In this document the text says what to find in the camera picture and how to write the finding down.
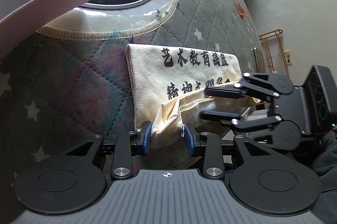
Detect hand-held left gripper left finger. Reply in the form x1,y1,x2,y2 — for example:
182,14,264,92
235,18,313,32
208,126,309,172
66,121,153,179

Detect bamboo rack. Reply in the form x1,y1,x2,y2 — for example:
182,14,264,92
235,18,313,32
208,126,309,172
258,29,290,77

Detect person's dark blue trousers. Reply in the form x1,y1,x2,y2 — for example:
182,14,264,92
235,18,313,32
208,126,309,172
296,132,337,224

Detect cream canvas shopping bag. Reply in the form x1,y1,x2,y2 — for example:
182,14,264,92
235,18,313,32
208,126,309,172
125,43,261,149

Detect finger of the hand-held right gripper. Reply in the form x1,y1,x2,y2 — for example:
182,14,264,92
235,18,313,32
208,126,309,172
201,110,283,140
205,72,279,104

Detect grey quilted table cover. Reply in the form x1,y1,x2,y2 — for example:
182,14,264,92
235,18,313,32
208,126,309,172
0,0,266,188

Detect orange cord with yellow clip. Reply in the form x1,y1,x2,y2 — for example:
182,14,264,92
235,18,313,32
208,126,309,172
235,1,248,19

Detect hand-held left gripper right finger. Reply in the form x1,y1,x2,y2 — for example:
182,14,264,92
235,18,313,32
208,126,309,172
184,123,266,179

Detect smartphone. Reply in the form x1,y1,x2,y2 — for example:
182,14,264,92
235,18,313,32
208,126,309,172
251,47,266,74

